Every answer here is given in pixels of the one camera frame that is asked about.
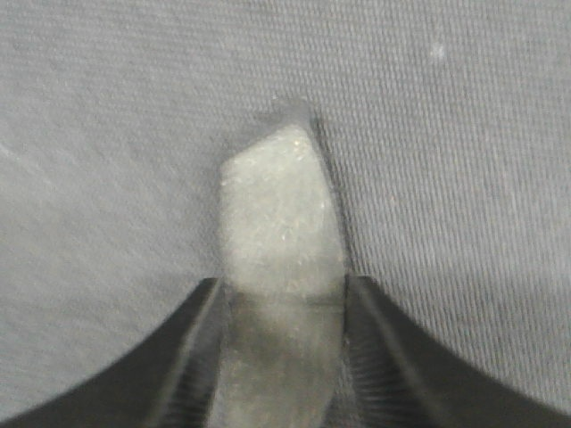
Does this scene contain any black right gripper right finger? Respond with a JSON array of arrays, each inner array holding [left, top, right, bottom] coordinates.
[[345, 276, 570, 427]]

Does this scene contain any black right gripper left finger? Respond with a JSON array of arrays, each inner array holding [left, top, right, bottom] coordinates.
[[1, 278, 226, 427]]

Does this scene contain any grey brake pad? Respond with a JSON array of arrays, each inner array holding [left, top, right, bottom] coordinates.
[[208, 101, 347, 427]]

